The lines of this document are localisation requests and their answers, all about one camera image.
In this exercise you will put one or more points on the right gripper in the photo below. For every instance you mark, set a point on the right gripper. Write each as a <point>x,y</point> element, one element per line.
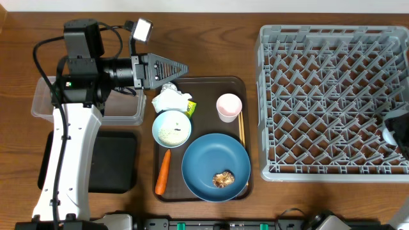
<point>402,126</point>

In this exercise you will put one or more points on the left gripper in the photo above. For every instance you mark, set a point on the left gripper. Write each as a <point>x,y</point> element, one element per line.
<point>146,73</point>

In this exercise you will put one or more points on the light blue plastic cup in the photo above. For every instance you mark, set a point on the light blue plastic cup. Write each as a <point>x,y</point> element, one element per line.
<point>386,133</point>

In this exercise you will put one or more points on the white paper napkin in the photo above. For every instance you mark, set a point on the white paper napkin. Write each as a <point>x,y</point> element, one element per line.
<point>171,99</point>

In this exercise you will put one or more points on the pink plastic cup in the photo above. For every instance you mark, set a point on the pink plastic cup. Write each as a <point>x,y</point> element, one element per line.
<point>228,107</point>

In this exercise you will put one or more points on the orange carrot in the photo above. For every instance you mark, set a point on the orange carrot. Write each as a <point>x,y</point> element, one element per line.
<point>161,184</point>

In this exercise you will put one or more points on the green yellow foil wrapper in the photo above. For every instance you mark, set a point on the green yellow foil wrapper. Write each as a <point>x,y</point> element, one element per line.
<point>191,106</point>

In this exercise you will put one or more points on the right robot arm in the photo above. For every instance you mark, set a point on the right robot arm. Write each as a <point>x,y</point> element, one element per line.
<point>400,219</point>

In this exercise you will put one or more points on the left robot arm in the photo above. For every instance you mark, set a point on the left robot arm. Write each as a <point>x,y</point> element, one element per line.
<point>84,81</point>

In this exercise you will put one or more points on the grey dishwasher rack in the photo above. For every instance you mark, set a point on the grey dishwasher rack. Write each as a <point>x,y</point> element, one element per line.
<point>323,93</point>

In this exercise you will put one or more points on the clear plastic bin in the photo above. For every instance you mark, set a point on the clear plastic bin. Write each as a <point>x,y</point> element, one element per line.
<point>120,109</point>

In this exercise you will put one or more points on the light blue rice bowl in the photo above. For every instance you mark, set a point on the light blue rice bowl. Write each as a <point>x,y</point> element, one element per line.
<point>171,129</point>

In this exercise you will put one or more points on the dark brown serving tray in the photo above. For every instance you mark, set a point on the dark brown serving tray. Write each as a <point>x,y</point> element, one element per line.
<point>205,120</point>

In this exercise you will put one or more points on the dark blue plate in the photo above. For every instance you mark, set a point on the dark blue plate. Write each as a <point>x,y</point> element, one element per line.
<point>210,155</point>

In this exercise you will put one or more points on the brown food scrap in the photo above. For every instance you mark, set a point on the brown food scrap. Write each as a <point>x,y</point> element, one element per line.
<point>223,179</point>

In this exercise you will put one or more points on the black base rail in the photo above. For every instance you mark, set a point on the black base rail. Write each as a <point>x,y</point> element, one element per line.
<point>283,221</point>

